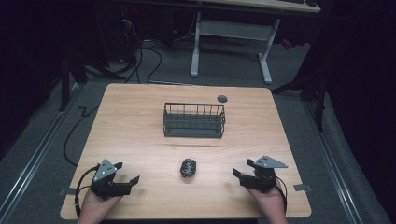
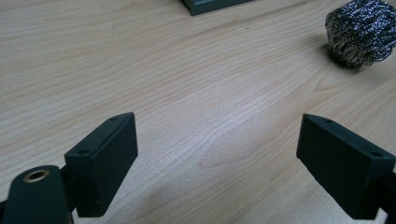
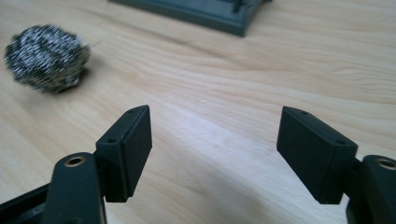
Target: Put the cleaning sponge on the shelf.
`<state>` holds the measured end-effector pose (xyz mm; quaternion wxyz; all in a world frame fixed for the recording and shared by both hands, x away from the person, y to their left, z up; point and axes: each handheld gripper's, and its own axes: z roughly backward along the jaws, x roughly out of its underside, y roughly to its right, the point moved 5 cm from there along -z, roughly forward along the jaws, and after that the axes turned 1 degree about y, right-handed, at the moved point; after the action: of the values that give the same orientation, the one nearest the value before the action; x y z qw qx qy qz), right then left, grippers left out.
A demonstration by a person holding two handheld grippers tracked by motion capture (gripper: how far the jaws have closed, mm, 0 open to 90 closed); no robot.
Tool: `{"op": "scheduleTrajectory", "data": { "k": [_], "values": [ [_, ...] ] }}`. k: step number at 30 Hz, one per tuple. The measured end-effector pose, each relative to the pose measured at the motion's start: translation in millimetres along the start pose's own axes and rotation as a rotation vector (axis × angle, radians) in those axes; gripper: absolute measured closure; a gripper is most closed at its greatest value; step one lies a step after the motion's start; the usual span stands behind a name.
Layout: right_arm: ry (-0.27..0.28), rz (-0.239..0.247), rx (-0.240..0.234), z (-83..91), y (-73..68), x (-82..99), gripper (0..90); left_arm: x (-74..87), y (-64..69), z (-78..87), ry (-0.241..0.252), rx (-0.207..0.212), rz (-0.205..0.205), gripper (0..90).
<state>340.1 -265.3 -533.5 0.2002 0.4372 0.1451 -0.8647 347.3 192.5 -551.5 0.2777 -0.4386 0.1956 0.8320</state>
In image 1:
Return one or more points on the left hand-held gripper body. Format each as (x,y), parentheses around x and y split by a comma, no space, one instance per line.
(106,169)

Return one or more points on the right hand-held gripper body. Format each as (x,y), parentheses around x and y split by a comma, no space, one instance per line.
(264,177)

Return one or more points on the person's right hand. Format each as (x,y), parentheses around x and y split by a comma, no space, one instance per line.
(271,202)

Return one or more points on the person's left hand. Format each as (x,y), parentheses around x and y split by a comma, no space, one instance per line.
(96,205)

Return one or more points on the grey tape strip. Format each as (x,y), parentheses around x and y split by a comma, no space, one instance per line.
(68,191)
(302,187)

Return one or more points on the dark steel wool ball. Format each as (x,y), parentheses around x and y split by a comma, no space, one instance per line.
(188,168)

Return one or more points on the black metal stand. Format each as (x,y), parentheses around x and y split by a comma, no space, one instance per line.
(320,99)
(65,84)

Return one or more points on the small red object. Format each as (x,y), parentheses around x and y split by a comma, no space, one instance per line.
(287,44)

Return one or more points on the white-legged desk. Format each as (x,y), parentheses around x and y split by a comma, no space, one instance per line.
(236,29)

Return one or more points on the black computer tower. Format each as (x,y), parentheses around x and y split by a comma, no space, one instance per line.
(129,28)

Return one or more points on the black keyboard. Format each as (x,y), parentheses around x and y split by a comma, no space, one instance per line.
(291,1)

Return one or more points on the black computer mouse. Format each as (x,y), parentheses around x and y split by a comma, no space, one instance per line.
(311,2)

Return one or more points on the metal floor rail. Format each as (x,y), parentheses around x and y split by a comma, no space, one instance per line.
(34,155)
(334,168)

